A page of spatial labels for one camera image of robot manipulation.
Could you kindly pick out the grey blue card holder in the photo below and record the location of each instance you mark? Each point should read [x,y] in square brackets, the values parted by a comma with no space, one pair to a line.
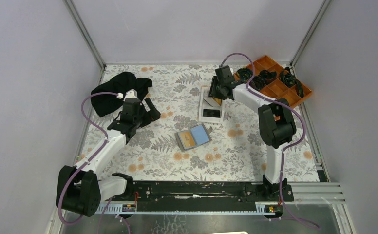
[201,136]

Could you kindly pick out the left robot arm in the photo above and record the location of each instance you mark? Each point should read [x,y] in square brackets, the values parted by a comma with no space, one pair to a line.
[79,190]

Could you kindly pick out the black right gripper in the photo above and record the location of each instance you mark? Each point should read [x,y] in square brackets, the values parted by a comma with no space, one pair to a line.
[212,92]

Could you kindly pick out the floral table mat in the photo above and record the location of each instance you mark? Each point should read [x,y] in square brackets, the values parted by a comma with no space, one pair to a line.
[236,151]

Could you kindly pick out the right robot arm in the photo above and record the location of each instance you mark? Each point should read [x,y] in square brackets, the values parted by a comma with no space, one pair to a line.
[276,123]

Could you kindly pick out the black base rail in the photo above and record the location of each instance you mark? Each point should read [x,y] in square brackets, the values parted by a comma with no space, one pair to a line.
[190,196]

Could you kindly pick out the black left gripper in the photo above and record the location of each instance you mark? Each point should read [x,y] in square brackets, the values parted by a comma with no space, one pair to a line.
[151,116]

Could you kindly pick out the dark blue rolled tie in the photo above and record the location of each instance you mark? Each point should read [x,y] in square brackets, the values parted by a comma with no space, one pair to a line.
[264,78]

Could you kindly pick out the green yellow rolled tie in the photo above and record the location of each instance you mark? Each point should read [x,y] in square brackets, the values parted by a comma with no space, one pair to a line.
[244,74]

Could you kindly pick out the black cloth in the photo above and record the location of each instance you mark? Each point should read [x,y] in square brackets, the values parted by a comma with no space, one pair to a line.
[105,104]

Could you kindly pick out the black orange rolled tie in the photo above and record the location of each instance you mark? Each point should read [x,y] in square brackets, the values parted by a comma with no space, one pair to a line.
[289,79]

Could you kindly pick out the orange wooden divider tray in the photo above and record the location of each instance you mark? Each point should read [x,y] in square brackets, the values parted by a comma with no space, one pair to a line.
[277,89]

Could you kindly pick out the gold credit card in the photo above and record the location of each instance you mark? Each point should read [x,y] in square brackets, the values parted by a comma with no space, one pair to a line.
[187,139]

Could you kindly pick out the white plastic card box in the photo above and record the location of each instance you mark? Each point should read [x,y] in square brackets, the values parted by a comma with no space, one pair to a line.
[203,105]

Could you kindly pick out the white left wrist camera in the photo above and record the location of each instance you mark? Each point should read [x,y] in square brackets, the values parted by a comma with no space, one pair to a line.
[130,94]

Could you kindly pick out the stack of cards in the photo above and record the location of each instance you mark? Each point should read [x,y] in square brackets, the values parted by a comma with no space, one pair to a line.
[212,101]

